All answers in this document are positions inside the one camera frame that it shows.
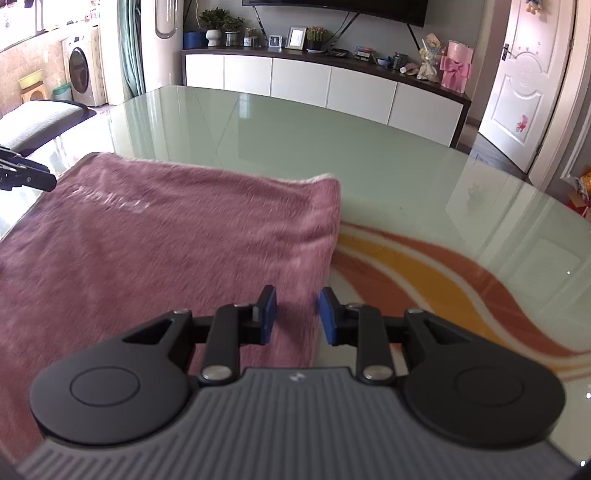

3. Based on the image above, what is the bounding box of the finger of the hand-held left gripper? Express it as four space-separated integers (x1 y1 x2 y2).
0 145 57 192

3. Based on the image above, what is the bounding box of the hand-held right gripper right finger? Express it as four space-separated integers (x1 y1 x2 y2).
318 286 474 386

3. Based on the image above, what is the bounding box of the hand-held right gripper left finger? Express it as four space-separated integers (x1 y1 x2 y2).
122 285 279 386

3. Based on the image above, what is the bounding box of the pink towel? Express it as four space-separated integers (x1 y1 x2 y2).
0 151 342 467

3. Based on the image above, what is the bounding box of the grey cushioned chair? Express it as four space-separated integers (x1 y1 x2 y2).
0 100 96 158

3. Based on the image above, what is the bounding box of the white washing machine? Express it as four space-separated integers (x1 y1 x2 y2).
62 34 109 108

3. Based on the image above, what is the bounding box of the teal curtain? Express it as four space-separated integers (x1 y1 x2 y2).
117 0 146 100

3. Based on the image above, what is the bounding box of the white tower air conditioner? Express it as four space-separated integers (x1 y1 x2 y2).
139 0 184 99

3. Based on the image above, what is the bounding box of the white sideboard cabinet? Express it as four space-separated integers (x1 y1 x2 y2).
180 47 472 148

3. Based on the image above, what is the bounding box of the green plant in white pot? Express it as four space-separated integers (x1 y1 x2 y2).
198 8 227 47

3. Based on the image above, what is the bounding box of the green plant in grey pot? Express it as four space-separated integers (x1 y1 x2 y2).
223 16 245 47

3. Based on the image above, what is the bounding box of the wrapped flower bouquet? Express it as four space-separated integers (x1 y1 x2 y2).
418 33 444 83

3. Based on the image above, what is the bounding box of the pink gift box with bow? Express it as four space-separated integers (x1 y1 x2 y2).
440 41 475 91

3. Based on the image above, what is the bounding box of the white door with sticker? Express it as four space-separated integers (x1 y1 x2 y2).
478 0 575 175

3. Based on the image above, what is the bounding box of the black television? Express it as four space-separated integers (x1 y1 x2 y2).
242 0 428 27

